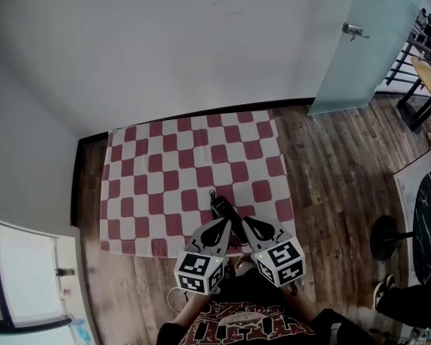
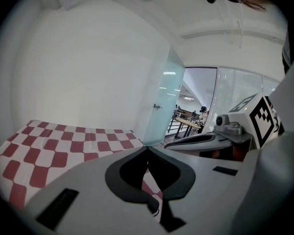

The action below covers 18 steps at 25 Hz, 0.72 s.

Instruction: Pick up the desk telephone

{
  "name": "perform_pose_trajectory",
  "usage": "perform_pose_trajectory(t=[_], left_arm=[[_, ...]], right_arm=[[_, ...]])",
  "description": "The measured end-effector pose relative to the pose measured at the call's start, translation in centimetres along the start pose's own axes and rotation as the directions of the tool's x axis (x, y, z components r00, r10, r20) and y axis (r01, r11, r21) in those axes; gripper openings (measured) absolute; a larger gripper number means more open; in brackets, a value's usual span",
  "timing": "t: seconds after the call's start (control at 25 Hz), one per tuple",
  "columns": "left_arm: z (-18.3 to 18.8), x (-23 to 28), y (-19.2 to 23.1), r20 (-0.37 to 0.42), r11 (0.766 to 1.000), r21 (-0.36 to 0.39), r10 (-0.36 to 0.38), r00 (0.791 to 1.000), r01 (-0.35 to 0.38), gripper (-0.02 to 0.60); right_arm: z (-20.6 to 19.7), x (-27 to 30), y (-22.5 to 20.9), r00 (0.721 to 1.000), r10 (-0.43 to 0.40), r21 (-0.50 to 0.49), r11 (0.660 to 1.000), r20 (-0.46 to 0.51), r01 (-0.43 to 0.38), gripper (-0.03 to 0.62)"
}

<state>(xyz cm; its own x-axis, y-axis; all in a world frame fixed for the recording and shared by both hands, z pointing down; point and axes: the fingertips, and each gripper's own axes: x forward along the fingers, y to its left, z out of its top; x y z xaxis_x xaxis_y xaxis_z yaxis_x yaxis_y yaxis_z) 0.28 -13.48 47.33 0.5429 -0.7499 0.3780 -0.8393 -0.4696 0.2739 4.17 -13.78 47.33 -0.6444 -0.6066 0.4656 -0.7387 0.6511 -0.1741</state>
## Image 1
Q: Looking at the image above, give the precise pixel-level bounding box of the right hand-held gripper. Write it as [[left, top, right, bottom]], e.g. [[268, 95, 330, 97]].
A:
[[241, 216, 306, 288]]

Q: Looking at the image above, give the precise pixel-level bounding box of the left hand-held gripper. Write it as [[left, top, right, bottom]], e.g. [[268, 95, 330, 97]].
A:
[[174, 218, 233, 296]]

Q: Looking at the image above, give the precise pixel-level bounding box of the person's right forearm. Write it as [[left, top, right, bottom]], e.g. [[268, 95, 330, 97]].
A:
[[279, 285, 315, 323]]

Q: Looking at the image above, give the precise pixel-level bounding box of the person's left forearm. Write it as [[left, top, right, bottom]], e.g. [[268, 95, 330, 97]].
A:
[[172, 292, 211, 332]]

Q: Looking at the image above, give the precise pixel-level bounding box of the person's right shoe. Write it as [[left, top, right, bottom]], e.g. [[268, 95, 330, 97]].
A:
[[234, 257, 254, 276]]

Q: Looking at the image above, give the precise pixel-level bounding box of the red white checkered tablecloth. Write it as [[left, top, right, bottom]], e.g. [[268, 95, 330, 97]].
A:
[[99, 109, 296, 257]]

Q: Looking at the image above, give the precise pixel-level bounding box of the black shirt with red print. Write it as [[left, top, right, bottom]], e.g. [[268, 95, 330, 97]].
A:
[[157, 270, 378, 345]]

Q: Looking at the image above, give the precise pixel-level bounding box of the blue plastic packet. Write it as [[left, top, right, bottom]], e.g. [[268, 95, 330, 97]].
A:
[[71, 318, 95, 345]]

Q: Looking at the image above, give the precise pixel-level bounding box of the frosted glass door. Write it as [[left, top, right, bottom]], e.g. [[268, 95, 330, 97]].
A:
[[307, 0, 428, 116]]

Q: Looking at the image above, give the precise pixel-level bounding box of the black metal railing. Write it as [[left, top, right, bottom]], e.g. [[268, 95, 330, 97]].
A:
[[384, 30, 431, 90]]

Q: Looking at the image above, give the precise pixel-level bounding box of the white floor cable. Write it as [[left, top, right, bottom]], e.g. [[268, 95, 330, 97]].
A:
[[167, 285, 190, 313]]

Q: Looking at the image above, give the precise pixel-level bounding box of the black window frame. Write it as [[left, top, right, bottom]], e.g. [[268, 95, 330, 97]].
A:
[[0, 216, 73, 334]]

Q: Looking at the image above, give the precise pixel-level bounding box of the metal door handle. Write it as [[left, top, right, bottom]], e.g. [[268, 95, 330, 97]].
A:
[[341, 22, 370, 42]]

